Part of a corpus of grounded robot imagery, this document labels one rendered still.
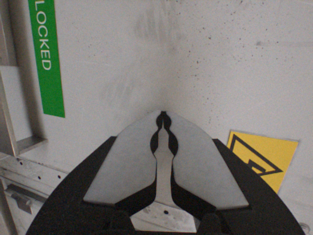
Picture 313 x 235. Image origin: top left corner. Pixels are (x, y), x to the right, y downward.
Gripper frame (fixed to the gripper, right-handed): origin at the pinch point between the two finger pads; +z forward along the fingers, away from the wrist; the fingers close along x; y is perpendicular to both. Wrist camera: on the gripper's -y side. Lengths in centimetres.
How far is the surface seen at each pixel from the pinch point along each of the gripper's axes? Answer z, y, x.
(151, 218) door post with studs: 1.2, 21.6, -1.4
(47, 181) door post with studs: 7.3, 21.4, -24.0
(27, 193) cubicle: 7.1, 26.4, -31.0
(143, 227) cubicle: 0.9, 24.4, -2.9
